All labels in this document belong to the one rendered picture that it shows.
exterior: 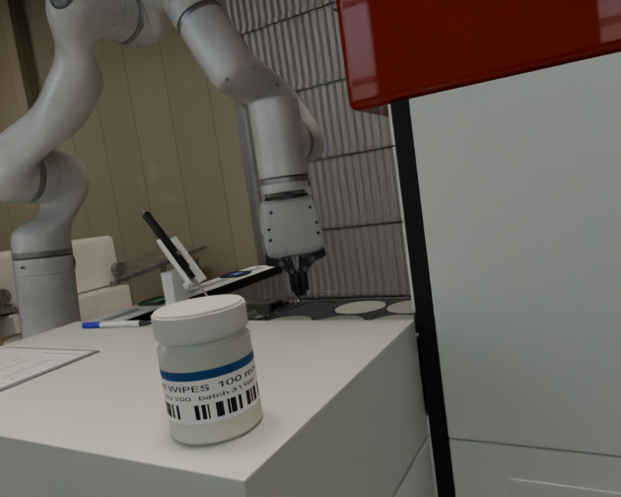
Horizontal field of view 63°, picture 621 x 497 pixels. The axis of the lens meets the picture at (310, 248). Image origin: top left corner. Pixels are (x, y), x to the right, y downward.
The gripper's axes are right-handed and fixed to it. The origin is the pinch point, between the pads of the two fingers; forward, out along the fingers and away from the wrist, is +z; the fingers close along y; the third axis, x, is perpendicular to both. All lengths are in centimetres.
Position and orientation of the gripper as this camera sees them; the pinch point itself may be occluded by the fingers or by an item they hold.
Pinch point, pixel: (299, 284)
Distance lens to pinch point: 88.7
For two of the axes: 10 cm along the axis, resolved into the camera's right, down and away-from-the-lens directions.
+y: -9.6, 1.6, -2.1
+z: 1.4, 9.8, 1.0
